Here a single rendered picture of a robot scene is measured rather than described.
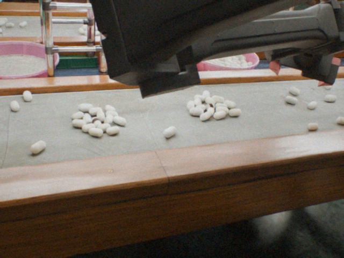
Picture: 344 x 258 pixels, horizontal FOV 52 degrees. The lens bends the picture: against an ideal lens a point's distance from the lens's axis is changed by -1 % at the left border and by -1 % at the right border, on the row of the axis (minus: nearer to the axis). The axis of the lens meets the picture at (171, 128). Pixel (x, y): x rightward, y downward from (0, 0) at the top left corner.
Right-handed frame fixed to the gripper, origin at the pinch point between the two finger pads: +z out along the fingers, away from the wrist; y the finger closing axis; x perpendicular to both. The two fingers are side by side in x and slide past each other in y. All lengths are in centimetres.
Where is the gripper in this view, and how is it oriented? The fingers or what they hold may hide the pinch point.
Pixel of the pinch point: (299, 77)
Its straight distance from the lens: 89.8
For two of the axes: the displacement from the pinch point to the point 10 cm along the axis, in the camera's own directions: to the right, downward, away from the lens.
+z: 1.4, 3.4, 9.3
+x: 3.7, -8.9, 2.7
